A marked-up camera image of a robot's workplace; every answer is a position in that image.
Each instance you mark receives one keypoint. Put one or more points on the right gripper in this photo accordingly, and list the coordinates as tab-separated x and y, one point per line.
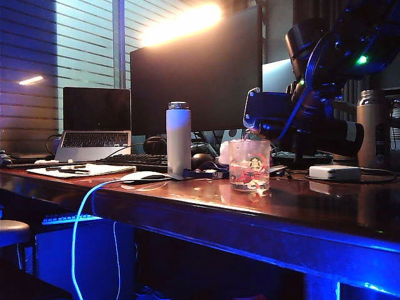
276	107

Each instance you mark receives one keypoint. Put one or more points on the printed clear glass cup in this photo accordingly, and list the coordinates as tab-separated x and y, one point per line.
250	175

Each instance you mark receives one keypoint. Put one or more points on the black thermos bottle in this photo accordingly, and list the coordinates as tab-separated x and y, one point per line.
340	140

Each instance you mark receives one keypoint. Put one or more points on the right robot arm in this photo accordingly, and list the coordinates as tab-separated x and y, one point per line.
359	40

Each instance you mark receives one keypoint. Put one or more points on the white thermos bottle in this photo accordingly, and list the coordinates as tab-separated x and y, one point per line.
178	140

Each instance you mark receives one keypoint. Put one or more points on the silver grey thermos bottle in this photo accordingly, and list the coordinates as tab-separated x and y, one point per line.
375	122

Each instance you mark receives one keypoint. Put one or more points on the silver monitor back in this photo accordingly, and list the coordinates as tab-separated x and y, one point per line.
275	78

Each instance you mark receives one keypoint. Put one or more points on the pink white soft item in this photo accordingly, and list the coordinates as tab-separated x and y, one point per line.
223	153

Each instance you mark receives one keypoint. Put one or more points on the large black monitor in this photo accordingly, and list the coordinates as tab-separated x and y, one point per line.
197	87

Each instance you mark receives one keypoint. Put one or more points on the black round object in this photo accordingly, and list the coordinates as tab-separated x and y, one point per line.
201	161

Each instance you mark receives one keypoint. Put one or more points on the white power adapter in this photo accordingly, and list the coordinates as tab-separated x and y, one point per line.
334	173

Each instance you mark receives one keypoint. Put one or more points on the black headphones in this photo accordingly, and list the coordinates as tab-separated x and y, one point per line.
150	145

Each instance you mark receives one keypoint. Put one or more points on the dark pleated curtain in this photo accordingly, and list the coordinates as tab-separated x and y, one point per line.
312	9

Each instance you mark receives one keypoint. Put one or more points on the black desktop keyboard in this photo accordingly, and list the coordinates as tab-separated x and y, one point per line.
137	161

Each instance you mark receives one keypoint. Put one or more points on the white computer mouse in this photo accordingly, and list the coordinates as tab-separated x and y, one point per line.
140	177

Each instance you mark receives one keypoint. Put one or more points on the black metal rack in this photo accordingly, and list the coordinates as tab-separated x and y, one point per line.
396	123

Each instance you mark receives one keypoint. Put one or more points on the silver open laptop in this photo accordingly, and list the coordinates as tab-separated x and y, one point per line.
97	109

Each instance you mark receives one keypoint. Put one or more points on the white notepad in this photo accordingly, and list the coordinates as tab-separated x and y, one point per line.
106	170

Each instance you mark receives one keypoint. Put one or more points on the black pen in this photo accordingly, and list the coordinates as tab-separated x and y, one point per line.
62	168
75	172

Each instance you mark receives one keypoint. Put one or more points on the small white object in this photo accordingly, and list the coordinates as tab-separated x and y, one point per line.
47	162

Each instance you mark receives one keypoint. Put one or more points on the under-desk cabinet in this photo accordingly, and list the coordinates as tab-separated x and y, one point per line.
97	259

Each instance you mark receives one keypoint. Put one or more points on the backlit keyboard under desk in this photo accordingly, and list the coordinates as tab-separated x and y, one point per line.
62	218

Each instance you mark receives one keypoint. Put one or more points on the dark grey gadget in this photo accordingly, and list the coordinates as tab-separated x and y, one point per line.
4	159

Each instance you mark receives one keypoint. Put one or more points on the round padded stool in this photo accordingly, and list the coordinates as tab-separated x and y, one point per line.
14	232

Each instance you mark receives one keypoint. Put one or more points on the grey window post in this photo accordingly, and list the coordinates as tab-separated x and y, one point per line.
118	47

